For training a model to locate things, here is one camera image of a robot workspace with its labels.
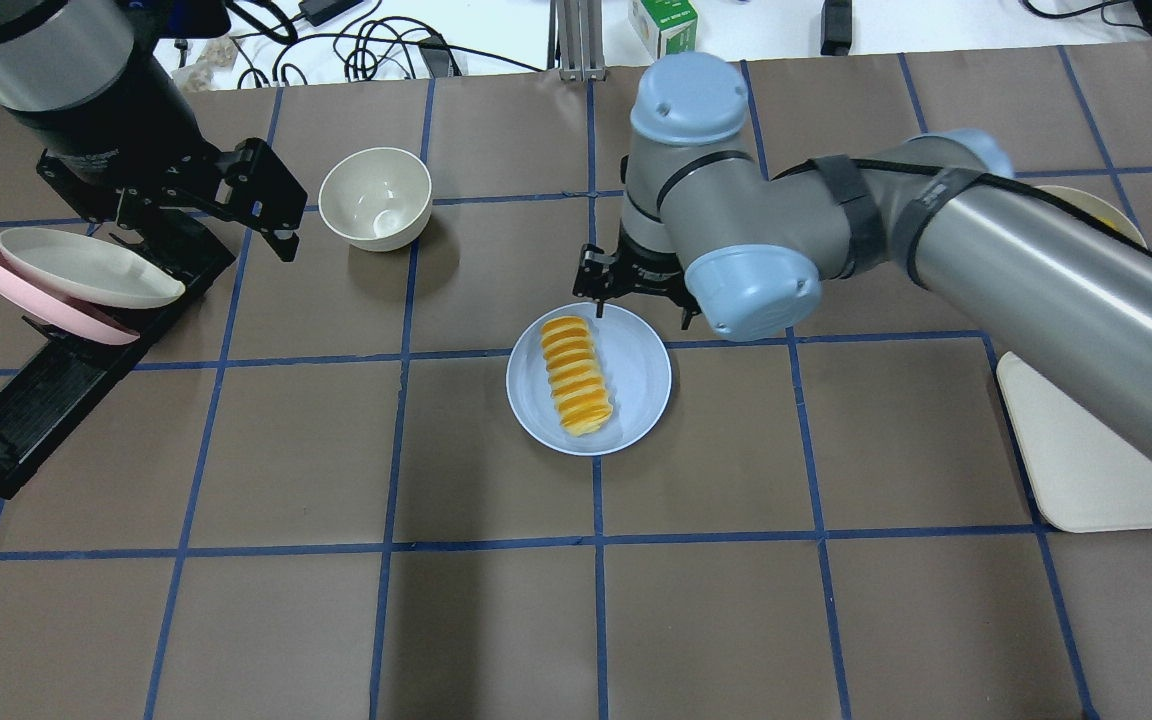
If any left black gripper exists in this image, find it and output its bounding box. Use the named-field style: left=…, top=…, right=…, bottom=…
left=12, top=50, right=308, bottom=263

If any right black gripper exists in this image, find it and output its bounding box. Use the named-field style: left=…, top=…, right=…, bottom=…
left=575, top=225, right=702, bottom=331

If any blue plate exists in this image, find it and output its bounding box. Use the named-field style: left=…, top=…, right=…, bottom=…
left=506, top=304, right=672, bottom=456

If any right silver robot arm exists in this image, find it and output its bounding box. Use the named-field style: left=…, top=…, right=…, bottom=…
left=573, top=53, right=1152, bottom=461

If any cream plate in rack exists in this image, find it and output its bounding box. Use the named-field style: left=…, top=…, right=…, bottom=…
left=0, top=228, right=185, bottom=310

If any pink plate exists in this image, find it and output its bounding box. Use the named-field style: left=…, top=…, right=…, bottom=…
left=0, top=251, right=141, bottom=346

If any black plate rack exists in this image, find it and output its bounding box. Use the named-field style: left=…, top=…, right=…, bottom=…
left=0, top=211, right=236, bottom=498

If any cream round plate with lemon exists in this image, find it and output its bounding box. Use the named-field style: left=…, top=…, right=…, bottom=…
left=1037, top=184, right=1149, bottom=249

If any cream bowl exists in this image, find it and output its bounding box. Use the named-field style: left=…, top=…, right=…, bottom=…
left=317, top=147, right=433, bottom=252

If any green white carton box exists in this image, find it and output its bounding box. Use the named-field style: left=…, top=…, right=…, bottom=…
left=627, top=0, right=700, bottom=61

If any black power adapter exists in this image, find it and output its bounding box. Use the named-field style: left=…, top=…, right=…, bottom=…
left=819, top=0, right=854, bottom=56

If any white rectangular tray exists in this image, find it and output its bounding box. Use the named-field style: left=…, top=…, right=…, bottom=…
left=996, top=353, right=1152, bottom=533

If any aluminium frame post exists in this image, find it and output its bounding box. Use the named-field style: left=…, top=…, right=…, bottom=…
left=547, top=0, right=605, bottom=82

